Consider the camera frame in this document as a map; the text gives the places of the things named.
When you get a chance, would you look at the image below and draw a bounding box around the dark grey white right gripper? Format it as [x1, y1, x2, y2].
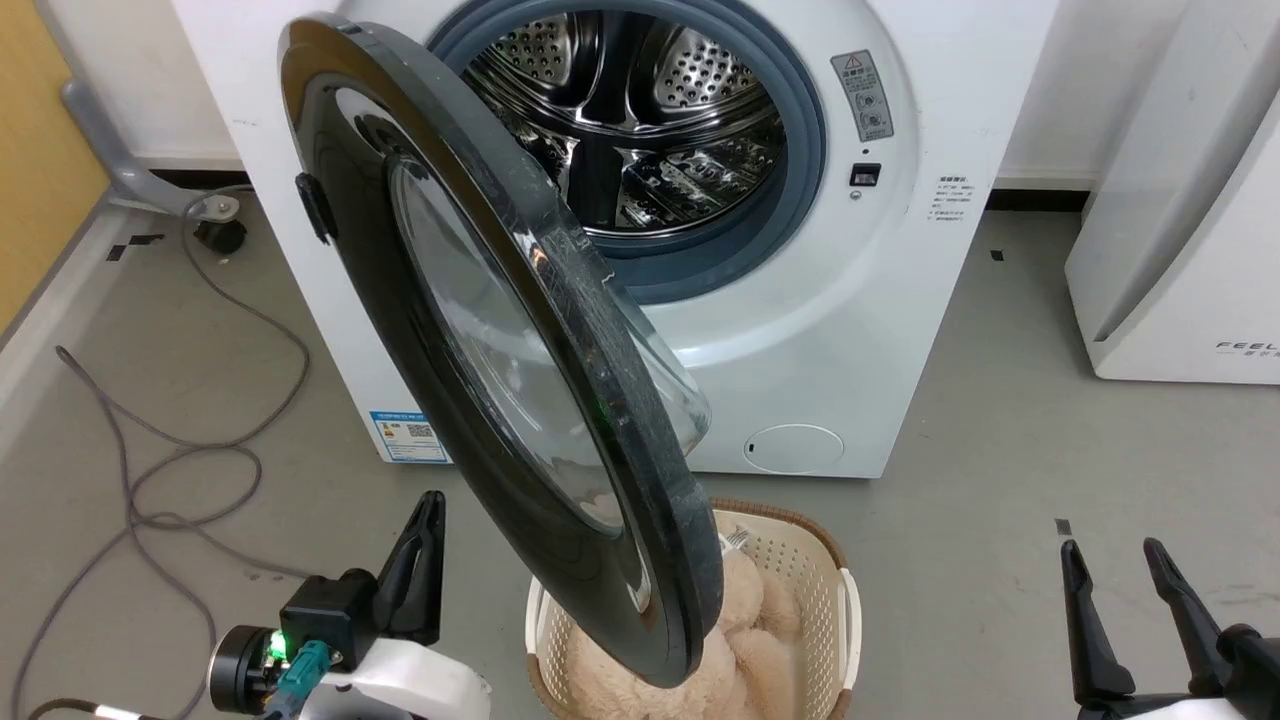
[1060, 537, 1280, 720]

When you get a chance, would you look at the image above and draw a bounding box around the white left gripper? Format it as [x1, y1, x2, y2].
[318, 490, 493, 720]

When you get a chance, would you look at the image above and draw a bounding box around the black round washing machine door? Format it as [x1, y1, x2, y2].
[277, 12, 725, 691]

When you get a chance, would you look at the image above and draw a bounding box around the white front-load washing machine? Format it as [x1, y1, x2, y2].
[170, 0, 1061, 479]

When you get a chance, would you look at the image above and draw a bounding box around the steel washing machine drum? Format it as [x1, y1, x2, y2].
[462, 10, 789, 236]

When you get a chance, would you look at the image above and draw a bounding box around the grey rubber door gasket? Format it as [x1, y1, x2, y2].
[428, 0, 829, 306]

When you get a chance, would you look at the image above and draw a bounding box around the blue white energy label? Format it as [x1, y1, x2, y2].
[368, 410, 451, 464]

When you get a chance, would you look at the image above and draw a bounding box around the black cylindrical module green light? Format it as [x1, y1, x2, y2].
[207, 625, 291, 717]

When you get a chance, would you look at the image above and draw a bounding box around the beige plush toy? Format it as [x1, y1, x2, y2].
[565, 545, 801, 720]

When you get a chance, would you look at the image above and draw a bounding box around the cream plastic laundry basket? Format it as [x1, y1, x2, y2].
[525, 498, 863, 720]

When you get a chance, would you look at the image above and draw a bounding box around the white appliance with grey lettering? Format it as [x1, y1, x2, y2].
[1065, 0, 1280, 386]

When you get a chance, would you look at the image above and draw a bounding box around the black caster wheel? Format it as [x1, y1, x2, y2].
[193, 218, 248, 257]

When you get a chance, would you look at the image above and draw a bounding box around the grey metal stand leg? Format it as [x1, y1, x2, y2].
[60, 78, 241, 223]

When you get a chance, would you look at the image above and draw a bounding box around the yellow wooden panel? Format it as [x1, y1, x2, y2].
[0, 0, 111, 336]

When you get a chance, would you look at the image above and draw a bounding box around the grey warning sticker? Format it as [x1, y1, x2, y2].
[831, 50, 896, 143]

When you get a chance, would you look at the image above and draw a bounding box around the black camera box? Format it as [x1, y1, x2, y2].
[279, 568, 379, 671]

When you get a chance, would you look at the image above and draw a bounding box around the teal cable connector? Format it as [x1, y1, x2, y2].
[262, 640, 332, 720]

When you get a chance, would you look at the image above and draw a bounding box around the grey floor cable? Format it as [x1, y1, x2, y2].
[10, 190, 313, 720]

